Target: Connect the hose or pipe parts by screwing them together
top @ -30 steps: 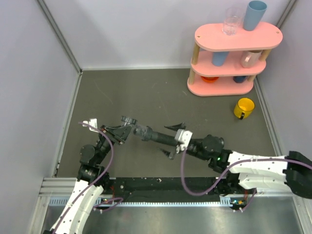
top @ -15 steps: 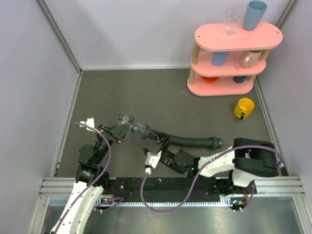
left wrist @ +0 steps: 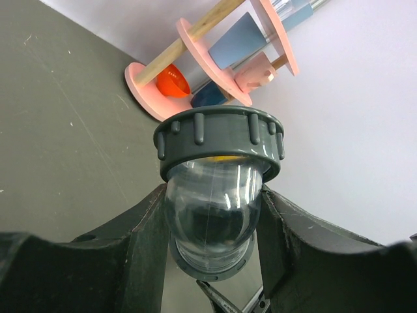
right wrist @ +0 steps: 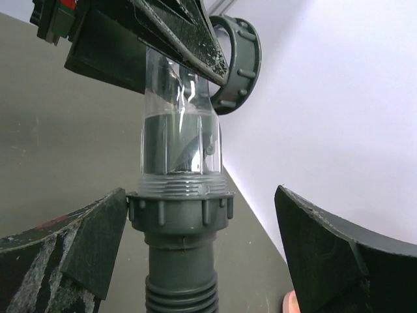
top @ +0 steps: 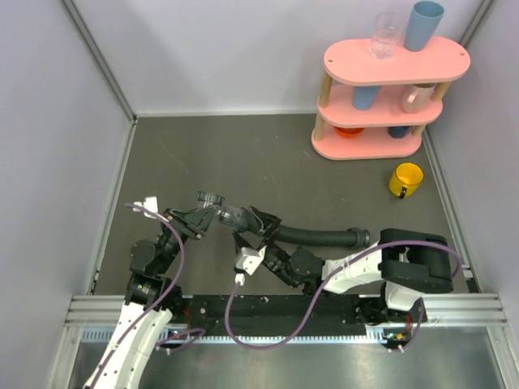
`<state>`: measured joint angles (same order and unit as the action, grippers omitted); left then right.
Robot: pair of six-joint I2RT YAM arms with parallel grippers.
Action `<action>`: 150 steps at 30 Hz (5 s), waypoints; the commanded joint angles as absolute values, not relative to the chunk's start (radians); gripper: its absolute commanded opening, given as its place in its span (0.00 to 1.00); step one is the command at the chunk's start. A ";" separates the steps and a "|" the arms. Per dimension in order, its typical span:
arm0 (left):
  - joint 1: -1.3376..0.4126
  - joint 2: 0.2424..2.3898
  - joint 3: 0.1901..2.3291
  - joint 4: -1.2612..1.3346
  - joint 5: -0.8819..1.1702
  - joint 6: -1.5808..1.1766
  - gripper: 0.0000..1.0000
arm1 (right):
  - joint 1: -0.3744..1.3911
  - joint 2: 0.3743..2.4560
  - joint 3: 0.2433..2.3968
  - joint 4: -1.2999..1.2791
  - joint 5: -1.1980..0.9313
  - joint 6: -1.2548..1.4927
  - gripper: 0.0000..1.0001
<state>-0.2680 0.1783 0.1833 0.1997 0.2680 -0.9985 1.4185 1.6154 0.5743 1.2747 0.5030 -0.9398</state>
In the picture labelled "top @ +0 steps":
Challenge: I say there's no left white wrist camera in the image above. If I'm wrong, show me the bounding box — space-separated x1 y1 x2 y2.
132 196 158 218

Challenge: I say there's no grey corrugated hose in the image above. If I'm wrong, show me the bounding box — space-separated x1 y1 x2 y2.
218 204 371 248

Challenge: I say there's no orange bowl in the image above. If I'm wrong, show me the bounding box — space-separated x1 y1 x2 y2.
334 126 364 139

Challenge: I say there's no dark blue cup bottom shelf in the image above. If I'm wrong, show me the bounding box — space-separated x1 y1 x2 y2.
388 126 411 139

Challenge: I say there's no tall blue cup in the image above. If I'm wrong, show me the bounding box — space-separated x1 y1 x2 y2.
404 1 444 52

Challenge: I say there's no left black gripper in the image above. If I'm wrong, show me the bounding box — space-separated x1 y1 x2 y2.
157 203 220 273

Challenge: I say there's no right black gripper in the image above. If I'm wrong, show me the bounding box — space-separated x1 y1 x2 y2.
234 206 300 289

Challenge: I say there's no clear drinking glass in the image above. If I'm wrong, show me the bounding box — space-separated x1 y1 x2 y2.
370 11 406 59

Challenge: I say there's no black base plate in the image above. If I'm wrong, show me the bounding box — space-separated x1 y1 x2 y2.
171 294 420 337

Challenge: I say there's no yellow mug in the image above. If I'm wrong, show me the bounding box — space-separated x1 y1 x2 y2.
388 162 424 199

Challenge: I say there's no blue cup middle shelf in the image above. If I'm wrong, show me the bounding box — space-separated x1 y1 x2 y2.
352 85 381 110

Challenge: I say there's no pink mug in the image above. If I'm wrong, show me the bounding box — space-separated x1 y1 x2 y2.
400 83 435 113

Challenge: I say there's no aluminium rail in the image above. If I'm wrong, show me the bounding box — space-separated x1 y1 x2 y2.
65 293 508 344

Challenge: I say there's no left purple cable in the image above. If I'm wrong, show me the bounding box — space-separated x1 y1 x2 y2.
87 202 207 389

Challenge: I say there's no pink three-tier shelf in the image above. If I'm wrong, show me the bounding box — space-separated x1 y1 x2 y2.
311 36 471 160

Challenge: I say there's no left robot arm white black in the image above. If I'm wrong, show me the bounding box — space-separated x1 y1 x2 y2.
84 199 221 388

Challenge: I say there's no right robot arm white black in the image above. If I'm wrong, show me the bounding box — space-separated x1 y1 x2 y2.
220 208 454 321

